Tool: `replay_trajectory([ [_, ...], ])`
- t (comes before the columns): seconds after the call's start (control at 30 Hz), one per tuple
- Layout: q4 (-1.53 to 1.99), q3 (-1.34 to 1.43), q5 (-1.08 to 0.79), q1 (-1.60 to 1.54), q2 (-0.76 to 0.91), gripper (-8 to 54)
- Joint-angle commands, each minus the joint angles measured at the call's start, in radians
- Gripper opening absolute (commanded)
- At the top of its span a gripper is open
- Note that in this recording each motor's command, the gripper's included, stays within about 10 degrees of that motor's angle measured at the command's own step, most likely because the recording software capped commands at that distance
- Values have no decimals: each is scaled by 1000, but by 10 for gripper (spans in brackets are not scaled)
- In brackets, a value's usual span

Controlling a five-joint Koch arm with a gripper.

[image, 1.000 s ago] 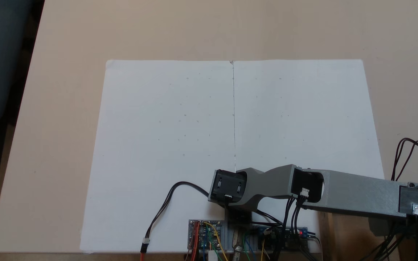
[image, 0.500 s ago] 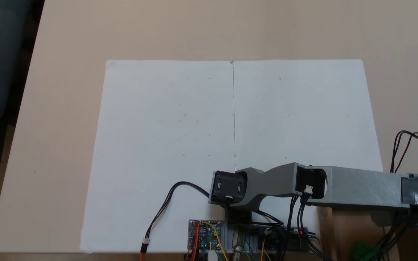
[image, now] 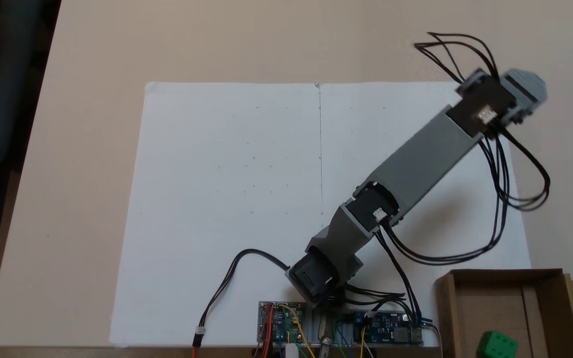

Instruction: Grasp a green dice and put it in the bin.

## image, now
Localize grey ribbed base plate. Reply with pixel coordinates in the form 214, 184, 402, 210
302, 307, 355, 347

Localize black cable with white connector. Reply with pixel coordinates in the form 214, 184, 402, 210
191, 248, 292, 349

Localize green dice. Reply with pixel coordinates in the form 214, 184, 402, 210
476, 331, 519, 358

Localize wide grey fixed gripper jaw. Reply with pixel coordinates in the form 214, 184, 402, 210
503, 70, 548, 105

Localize controller circuit board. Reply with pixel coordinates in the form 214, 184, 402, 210
258, 300, 307, 344

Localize red jumper wires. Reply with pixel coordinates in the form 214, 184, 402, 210
260, 303, 274, 358

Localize thin black servo cable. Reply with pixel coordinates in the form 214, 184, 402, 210
344, 231, 423, 327
413, 31, 499, 85
381, 124, 552, 266

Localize white paper sheet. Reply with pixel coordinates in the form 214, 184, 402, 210
316, 81, 534, 349
109, 82, 323, 349

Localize brown cardboard box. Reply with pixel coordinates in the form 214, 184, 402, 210
434, 268, 573, 358

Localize blue power circuit board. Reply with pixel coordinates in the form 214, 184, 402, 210
350, 309, 424, 346

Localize yellow jumper wire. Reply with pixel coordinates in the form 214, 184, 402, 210
277, 304, 313, 358

